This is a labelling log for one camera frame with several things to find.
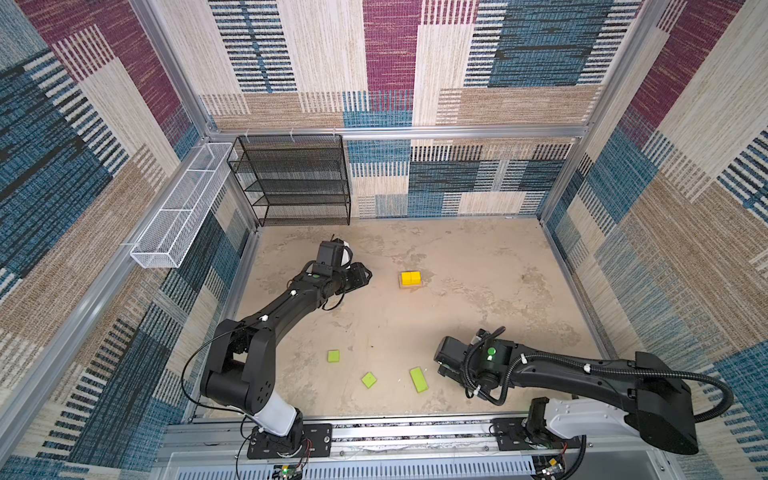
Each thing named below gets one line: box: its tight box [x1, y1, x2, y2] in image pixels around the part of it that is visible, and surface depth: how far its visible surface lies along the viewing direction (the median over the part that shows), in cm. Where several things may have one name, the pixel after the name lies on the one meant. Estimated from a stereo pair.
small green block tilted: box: [361, 371, 377, 389], surface depth 84 cm
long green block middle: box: [409, 367, 429, 394], surface depth 83 cm
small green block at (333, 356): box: [327, 349, 341, 363], surface depth 89 cm
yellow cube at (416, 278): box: [410, 271, 422, 285], surface depth 101 cm
